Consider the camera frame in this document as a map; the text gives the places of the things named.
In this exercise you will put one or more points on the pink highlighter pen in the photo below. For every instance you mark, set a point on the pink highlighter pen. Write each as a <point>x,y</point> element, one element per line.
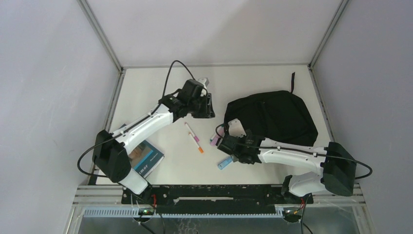
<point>220,131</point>

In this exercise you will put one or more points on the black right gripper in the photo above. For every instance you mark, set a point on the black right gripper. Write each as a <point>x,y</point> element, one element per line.
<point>249,132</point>

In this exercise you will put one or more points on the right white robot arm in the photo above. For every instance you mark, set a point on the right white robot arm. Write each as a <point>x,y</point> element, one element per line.
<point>330,168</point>

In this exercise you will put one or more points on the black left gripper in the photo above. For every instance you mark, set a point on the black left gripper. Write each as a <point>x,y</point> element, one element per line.
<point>207,111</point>

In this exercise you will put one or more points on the teal humor book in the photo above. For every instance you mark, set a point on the teal humor book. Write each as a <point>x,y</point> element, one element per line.
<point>143,156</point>

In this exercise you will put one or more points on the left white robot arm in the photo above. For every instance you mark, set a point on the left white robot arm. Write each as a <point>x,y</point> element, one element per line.
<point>111,152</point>

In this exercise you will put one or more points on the orange capped white marker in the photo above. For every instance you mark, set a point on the orange capped white marker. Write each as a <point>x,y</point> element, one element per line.
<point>196,143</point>

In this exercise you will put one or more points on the black front mounting rail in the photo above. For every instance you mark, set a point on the black front mounting rail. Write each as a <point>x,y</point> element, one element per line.
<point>256,199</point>

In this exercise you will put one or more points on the black student backpack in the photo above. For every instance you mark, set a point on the black student backpack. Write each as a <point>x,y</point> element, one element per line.
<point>279,115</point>

